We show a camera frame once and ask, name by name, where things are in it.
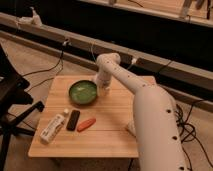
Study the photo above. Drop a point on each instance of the white tube with cap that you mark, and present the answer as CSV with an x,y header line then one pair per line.
x,y
53,127

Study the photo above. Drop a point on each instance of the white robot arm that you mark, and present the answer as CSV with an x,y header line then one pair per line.
x,y
157,135

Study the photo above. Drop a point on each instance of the wooden table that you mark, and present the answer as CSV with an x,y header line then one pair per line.
x,y
107,137

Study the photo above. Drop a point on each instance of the orange carrot toy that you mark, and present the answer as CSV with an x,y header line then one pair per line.
x,y
85,124

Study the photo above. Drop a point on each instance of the white clamp on rail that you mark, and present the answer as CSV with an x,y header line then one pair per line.
x,y
34,19

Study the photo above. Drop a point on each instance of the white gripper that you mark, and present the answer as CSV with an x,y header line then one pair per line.
x,y
102,86

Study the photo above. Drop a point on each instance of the black rectangular block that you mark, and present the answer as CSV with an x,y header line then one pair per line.
x,y
72,122

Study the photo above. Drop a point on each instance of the green ceramic bowl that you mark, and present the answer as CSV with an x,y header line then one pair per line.
x,y
83,92

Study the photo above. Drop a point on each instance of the black office chair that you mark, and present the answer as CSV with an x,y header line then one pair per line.
x,y
12,91

